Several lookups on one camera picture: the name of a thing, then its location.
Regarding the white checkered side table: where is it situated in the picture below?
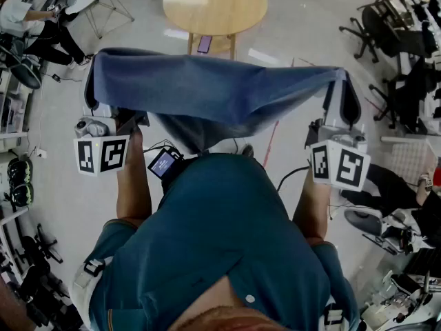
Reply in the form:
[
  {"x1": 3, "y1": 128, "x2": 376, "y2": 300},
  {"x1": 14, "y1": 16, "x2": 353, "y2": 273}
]
[{"x1": 380, "y1": 135, "x2": 438, "y2": 185}]

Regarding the round wooden table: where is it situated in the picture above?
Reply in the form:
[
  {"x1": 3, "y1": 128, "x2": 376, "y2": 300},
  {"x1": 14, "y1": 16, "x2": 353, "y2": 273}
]
[{"x1": 162, "y1": 0, "x2": 269, "y2": 61}]

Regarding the purple phone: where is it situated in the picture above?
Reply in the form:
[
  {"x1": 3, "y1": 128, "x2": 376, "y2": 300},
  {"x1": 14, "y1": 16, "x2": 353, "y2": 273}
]
[{"x1": 197, "y1": 35, "x2": 214, "y2": 54}]

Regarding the blue cloth garment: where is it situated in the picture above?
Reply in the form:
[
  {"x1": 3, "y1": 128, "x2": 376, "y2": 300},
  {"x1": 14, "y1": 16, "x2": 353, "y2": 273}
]
[{"x1": 92, "y1": 48, "x2": 348, "y2": 155}]

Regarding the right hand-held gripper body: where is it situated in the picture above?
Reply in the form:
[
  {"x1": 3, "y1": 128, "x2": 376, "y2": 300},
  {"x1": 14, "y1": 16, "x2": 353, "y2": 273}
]
[{"x1": 305, "y1": 117, "x2": 372, "y2": 192}]

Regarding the person's right forearm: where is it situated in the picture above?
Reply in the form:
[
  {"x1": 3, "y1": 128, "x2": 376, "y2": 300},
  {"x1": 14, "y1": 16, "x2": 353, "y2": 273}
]
[{"x1": 291, "y1": 170, "x2": 332, "y2": 241}]

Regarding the person's teal shirt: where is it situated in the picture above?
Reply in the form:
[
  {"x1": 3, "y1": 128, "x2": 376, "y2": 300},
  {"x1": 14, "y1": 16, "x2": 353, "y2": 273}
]
[{"x1": 88, "y1": 152, "x2": 361, "y2": 331}]

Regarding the white shoulder strap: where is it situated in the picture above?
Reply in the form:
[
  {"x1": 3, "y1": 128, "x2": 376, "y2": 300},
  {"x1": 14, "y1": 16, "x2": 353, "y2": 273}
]
[
  {"x1": 322, "y1": 303, "x2": 345, "y2": 328},
  {"x1": 72, "y1": 257, "x2": 106, "y2": 289}
]

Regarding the person's chin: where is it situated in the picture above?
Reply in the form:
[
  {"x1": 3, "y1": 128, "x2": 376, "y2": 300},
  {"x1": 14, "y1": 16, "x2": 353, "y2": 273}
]
[{"x1": 175, "y1": 305, "x2": 290, "y2": 331}]

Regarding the black cable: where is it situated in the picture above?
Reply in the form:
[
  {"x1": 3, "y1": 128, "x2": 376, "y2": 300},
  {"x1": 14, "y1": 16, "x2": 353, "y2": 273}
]
[{"x1": 277, "y1": 165, "x2": 311, "y2": 192}]

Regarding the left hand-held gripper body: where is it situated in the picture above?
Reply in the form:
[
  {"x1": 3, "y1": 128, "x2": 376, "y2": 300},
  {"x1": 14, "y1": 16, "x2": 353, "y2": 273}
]
[{"x1": 73, "y1": 103, "x2": 150, "y2": 177}]

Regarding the black and green helmet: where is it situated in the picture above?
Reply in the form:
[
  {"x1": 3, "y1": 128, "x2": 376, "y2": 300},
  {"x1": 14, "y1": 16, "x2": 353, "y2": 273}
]
[
  {"x1": 8, "y1": 183, "x2": 34, "y2": 207},
  {"x1": 7, "y1": 157, "x2": 34, "y2": 184}
]

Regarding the person's left forearm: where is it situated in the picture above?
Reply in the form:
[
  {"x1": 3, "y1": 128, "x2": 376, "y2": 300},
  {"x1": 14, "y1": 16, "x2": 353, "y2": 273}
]
[{"x1": 115, "y1": 128, "x2": 153, "y2": 228}]

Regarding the small black screen device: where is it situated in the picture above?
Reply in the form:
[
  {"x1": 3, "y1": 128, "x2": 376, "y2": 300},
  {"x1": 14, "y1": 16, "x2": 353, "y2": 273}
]
[{"x1": 147, "y1": 146, "x2": 184, "y2": 181}]

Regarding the black office chair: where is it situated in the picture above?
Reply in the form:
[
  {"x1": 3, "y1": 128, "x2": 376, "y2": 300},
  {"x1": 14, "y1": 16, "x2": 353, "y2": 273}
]
[
  {"x1": 339, "y1": 5, "x2": 420, "y2": 65},
  {"x1": 368, "y1": 57, "x2": 441, "y2": 134},
  {"x1": 13, "y1": 223, "x2": 65, "y2": 291}
]

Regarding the black round chair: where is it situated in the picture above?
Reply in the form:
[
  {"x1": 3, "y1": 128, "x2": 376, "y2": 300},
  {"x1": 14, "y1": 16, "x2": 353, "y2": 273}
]
[{"x1": 0, "y1": 32, "x2": 43, "y2": 90}]

